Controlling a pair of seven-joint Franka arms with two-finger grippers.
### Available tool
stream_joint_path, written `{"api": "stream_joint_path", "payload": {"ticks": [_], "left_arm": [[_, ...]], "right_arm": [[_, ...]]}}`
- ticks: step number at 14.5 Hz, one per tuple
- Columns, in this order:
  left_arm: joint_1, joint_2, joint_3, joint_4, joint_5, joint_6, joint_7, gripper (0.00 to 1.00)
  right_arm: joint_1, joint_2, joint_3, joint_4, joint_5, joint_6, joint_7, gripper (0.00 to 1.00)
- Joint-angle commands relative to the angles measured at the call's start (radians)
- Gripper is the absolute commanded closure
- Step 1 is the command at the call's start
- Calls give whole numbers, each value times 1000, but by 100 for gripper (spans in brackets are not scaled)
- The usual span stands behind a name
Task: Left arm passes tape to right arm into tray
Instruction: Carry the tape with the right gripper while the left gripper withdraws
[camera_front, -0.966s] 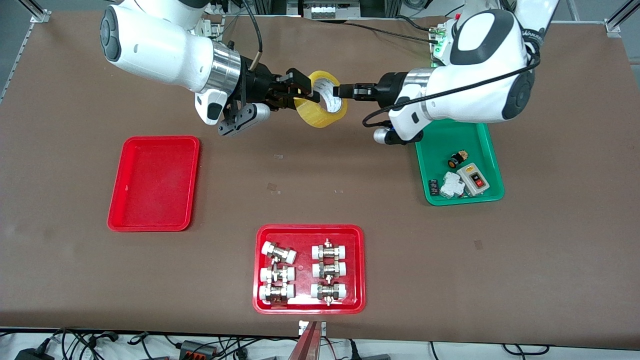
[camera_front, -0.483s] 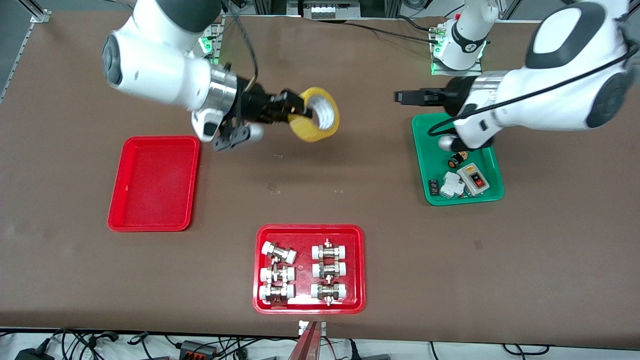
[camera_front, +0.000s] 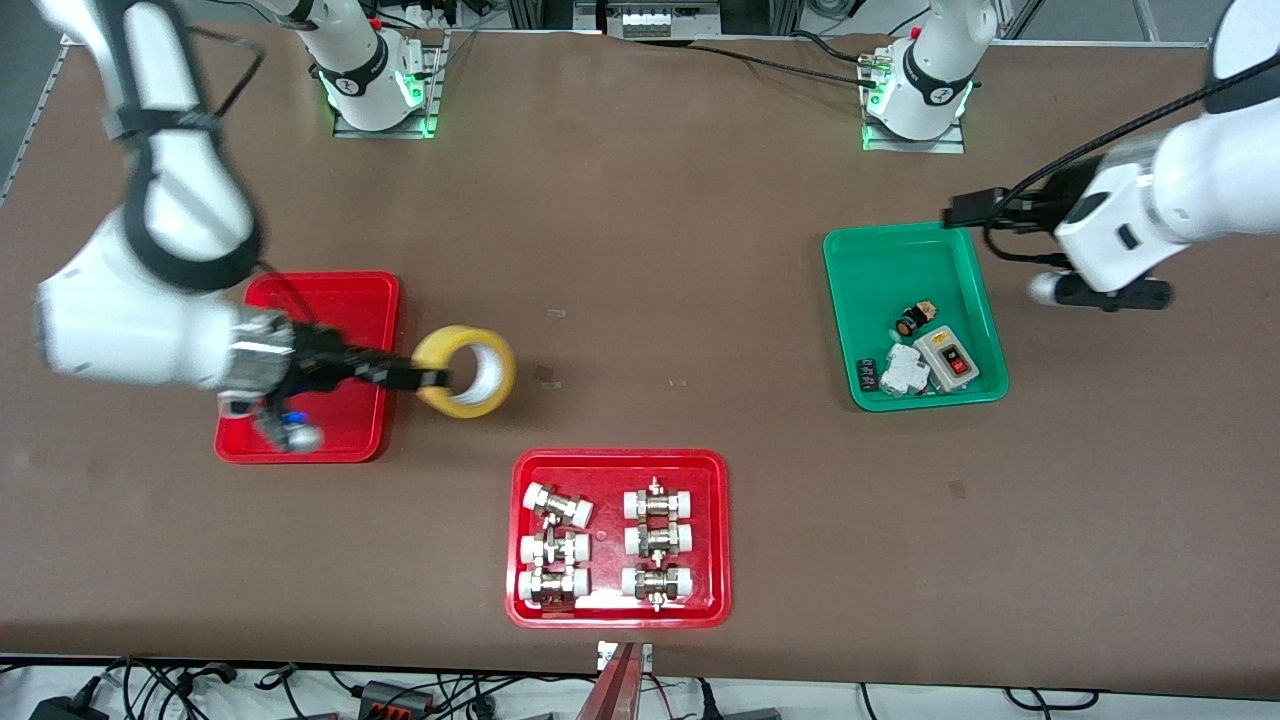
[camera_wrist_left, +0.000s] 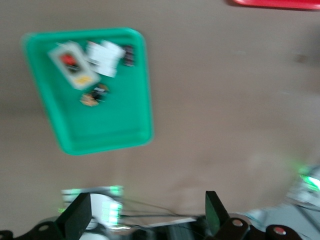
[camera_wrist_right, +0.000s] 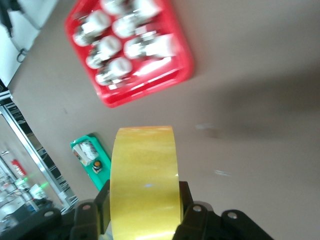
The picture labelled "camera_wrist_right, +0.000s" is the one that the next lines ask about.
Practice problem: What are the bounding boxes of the white circuit breaker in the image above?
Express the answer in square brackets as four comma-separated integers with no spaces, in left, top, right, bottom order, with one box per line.
[79,140,98,161]

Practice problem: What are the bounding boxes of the aluminium frame profile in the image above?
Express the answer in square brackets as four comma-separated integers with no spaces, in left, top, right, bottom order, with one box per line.
[0,89,80,213]

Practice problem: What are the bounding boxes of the black cable loop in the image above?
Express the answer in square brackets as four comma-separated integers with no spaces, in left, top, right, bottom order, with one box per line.
[16,48,28,63]

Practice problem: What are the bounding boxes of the red label sign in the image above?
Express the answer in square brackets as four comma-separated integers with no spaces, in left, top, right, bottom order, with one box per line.
[11,159,27,177]

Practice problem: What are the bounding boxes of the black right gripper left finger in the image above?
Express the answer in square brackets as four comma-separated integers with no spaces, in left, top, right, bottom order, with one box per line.
[37,179,111,240]

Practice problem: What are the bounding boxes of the black and orange push button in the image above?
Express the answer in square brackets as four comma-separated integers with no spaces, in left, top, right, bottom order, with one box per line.
[91,159,104,175]

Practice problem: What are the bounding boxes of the yellow packing tape roll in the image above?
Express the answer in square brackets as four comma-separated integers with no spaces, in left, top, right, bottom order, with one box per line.
[109,125,182,240]

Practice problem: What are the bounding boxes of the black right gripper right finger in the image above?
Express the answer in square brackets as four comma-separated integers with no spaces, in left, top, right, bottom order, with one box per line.
[172,181,273,240]

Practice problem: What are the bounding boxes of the green plastic tray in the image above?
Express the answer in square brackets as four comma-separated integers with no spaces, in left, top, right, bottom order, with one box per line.
[69,133,112,192]

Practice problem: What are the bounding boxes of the white switch box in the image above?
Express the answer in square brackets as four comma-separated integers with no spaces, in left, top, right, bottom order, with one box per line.
[72,146,91,167]

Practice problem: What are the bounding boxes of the white and metal pipe fitting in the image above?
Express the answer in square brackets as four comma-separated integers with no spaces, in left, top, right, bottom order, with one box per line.
[100,0,161,16]
[111,13,161,40]
[94,56,133,87]
[86,34,123,70]
[123,33,181,61]
[72,9,112,47]

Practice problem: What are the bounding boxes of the red tray holding fittings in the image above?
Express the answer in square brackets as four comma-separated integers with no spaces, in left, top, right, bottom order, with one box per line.
[63,0,196,109]

